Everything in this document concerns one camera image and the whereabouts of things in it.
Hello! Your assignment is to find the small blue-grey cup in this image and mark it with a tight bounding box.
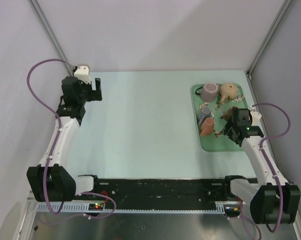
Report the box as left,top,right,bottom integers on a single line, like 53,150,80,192
197,107,211,126

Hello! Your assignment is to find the mauve upside-down mug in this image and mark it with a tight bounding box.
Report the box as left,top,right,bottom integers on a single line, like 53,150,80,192
200,82,219,103

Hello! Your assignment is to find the tan ceramic teapot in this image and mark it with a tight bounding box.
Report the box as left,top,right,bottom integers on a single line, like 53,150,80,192
219,83,239,105

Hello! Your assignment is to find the left aluminium frame post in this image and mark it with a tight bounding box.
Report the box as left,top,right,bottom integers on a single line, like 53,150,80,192
27,0,68,62

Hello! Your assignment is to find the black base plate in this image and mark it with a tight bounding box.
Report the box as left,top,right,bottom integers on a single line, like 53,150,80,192
72,177,252,211

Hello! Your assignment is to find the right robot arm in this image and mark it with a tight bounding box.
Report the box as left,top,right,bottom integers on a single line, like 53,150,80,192
221,107,301,226

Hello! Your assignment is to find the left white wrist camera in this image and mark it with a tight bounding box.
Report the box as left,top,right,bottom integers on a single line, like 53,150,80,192
73,65,92,85

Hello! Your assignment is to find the aluminium frame post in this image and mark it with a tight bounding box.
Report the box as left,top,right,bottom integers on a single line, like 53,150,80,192
245,0,296,80
27,0,68,62

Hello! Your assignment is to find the salmon pink mug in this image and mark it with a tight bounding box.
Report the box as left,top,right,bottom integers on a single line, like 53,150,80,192
200,117,215,137

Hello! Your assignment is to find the brown striped cup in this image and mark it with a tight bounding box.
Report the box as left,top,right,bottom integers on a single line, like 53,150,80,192
220,106,238,122

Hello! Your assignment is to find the small circuit board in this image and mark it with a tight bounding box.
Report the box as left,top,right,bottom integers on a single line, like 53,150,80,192
88,203,105,211

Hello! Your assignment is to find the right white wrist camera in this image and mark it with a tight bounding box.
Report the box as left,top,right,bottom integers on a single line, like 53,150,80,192
248,105,262,126

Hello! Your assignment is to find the green floral tray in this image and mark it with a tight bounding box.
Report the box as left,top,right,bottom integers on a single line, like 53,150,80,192
191,83,249,152

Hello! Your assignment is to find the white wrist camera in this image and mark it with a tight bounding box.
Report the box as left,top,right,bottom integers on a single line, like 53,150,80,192
73,65,92,85
248,105,262,126

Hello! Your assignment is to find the grey cable duct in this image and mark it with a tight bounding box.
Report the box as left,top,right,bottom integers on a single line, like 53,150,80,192
35,202,228,214

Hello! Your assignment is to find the right aluminium frame post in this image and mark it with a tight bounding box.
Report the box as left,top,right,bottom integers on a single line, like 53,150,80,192
245,0,296,80

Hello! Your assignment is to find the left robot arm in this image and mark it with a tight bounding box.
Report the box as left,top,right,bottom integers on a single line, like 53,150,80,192
26,76,102,202

